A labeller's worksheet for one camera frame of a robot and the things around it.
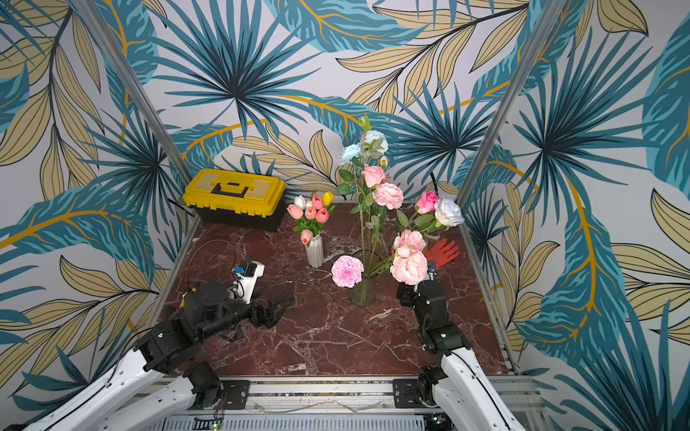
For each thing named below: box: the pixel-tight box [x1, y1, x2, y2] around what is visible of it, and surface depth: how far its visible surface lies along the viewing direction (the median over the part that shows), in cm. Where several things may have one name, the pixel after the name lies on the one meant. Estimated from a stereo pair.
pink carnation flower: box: [330, 255, 365, 289], surface depth 62 cm
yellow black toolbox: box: [182, 167, 287, 232], surface depth 102 cm
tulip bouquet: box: [286, 192, 337, 247], surface depth 77 cm
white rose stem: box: [420, 198, 466, 233], surface depth 62 cm
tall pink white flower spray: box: [336, 114, 405, 273], surface depth 70 cm
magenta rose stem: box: [415, 190, 440, 215], surface depth 63 cm
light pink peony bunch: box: [389, 229, 429, 286], surface depth 56 cm
